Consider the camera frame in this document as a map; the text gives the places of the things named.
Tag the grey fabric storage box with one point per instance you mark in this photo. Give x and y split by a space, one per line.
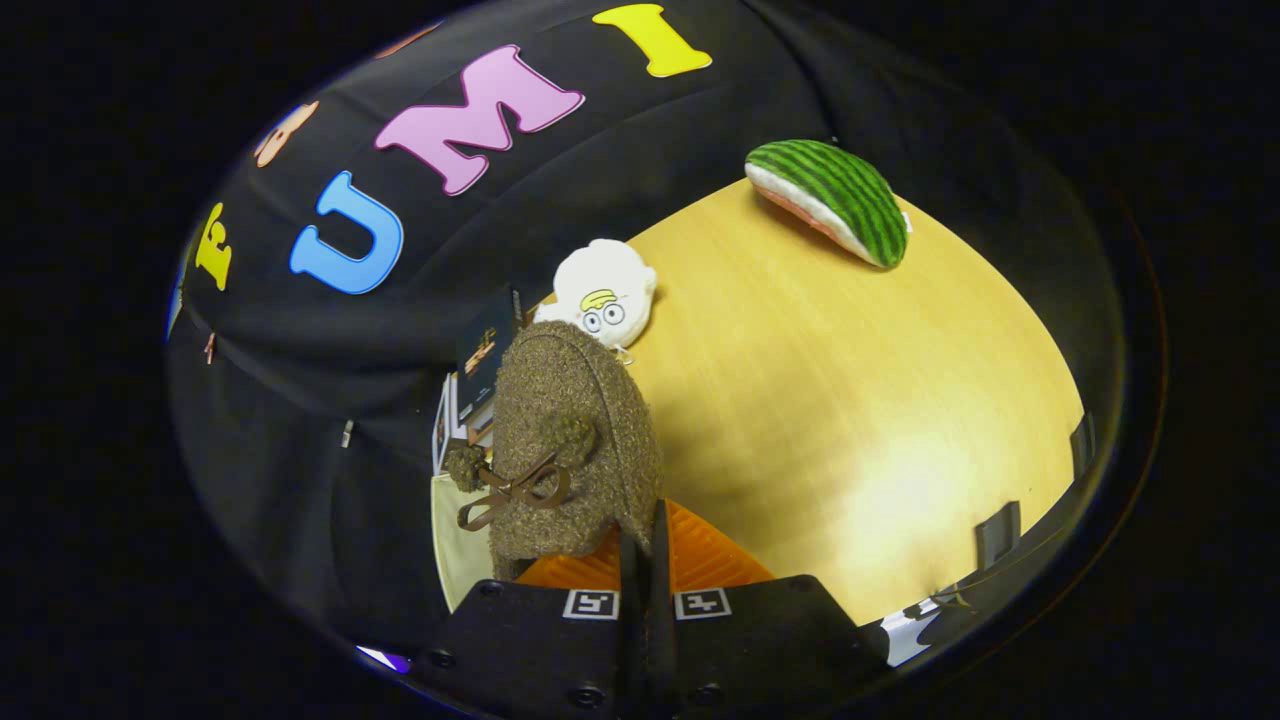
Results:
460 545

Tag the silver cloth clip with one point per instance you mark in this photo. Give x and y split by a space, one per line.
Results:
347 433

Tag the white portrait book box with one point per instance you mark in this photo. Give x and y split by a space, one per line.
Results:
445 430

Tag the black backdrop cloth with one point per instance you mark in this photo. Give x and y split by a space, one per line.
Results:
330 420

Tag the copper cloth clip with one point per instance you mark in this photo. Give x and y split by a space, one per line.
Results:
210 348

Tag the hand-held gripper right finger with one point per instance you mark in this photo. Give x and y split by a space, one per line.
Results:
770 650

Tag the lit laptop screen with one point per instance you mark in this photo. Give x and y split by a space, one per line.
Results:
388 660

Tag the white plush toy with eyes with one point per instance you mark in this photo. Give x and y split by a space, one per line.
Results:
600 290

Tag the brown fuzzy slipper shoe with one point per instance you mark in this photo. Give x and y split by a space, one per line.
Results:
570 420

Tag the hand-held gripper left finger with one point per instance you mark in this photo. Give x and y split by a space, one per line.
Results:
530 650

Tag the watermelon slice plush toy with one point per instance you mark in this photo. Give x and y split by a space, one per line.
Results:
840 195

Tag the dark hardcover book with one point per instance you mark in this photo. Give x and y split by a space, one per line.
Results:
488 355

